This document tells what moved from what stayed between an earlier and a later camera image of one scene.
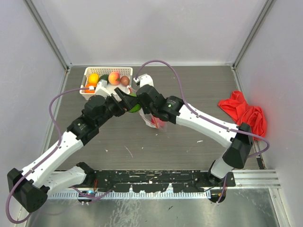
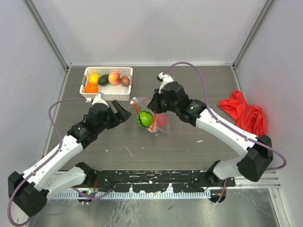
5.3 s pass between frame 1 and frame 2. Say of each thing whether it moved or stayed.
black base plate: stayed
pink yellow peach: stayed
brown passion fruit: stayed
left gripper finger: moved
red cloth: stayed
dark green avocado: stayed
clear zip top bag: moved
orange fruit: stayed
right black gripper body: moved
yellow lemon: stayed
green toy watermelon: moved
